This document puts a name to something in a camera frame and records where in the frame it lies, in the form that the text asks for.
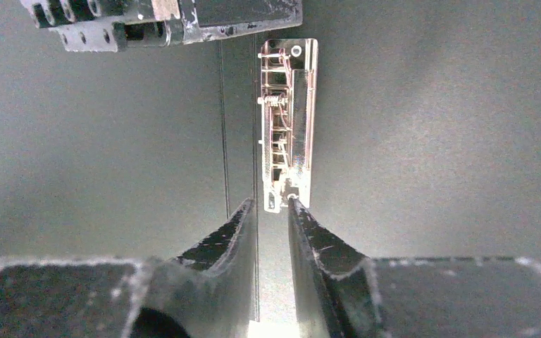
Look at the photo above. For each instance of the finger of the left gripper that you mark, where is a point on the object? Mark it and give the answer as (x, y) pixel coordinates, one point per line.
(212, 20)

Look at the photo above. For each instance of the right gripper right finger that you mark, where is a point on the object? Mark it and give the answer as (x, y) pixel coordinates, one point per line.
(340, 292)

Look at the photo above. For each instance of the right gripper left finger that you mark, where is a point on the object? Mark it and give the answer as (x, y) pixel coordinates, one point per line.
(204, 292)

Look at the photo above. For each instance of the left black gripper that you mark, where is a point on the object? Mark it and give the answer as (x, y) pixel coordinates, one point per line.
(108, 26)

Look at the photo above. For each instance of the red folder black inside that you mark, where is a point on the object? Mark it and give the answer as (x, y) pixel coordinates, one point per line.
(426, 144)

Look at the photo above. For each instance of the metal folder clip mechanism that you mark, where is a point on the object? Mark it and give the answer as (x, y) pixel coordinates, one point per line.
(288, 75)

